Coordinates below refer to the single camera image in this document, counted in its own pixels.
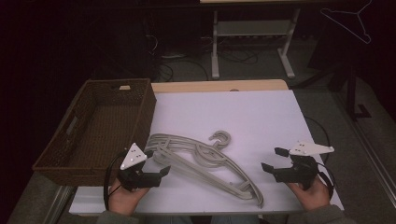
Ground grey plastic clothes hanger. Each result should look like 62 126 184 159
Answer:
152 132 264 208
146 132 265 209
145 130 264 208
145 133 265 209

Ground black floor cable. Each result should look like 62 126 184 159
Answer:
303 115 332 164

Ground brown wicker basket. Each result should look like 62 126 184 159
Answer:
32 77 158 187

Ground white metal desk frame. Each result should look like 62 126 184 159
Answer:
199 0 312 80

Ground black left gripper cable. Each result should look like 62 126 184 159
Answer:
104 151 126 211

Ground black floor stand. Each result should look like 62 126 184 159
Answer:
290 60 373 122

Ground tangled black floor cables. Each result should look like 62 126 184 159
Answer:
155 34 261 82

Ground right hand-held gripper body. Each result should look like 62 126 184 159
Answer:
273 141 335 191

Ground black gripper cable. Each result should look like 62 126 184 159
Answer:
317 161 336 200
104 151 126 211

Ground person's left hand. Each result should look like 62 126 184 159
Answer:
107 178 150 217

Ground wooden table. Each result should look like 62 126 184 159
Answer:
150 78 290 94

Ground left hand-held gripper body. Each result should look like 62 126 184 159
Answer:
116 143 163 192

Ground person's right hand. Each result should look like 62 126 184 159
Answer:
287 175 332 213

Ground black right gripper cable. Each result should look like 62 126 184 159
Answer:
317 161 336 200

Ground thin white wire hanger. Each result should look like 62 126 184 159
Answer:
319 0 374 45

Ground aluminium rail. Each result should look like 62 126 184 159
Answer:
43 185 78 224
353 122 396 209

